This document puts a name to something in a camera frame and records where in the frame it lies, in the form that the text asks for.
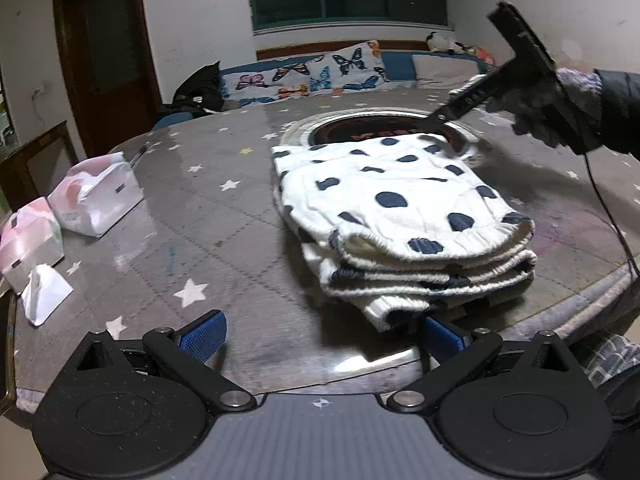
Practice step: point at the pink tissue pack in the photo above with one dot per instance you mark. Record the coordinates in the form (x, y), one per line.
(30, 245)

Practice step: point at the white crumpled tissue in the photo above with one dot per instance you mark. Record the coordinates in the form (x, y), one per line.
(47, 295)

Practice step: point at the blue chair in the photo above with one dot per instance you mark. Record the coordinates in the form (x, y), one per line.
(175, 120)

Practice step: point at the round table burner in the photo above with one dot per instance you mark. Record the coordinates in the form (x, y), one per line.
(370, 129)

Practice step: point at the white sofa pillow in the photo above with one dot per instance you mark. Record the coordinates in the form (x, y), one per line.
(445, 71)

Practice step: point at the person's right hand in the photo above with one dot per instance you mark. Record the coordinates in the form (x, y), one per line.
(560, 110)

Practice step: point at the person's plaid clothing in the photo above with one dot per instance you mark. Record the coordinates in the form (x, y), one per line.
(612, 365)

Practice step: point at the white polka dot garment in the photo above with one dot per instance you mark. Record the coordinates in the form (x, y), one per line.
(400, 200)

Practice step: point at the wooden chair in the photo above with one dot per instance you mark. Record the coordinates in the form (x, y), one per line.
(35, 165)

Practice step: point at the dark wooden door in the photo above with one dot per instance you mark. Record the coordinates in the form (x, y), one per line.
(107, 55)

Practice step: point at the wooden sofa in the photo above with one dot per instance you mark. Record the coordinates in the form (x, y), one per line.
(400, 65)

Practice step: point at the black backpack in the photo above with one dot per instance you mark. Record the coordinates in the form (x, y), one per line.
(200, 90)

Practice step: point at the person's right forearm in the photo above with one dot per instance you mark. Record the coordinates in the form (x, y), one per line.
(620, 110)

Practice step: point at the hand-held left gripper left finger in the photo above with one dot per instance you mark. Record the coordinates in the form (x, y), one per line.
(202, 336)

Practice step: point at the colourful plush toy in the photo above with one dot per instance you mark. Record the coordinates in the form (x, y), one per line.
(475, 54)

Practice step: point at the butterfly print sofa cover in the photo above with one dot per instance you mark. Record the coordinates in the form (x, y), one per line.
(305, 77)

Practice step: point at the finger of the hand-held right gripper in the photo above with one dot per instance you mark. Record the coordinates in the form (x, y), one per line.
(465, 102)

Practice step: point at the black pen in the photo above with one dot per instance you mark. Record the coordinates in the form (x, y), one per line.
(139, 154)

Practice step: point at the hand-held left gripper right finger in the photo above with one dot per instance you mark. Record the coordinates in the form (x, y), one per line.
(444, 336)

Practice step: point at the grey star-print tablecloth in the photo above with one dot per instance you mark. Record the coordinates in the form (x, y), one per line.
(225, 240)

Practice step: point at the penguin plush toy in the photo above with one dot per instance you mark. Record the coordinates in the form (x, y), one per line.
(439, 41)

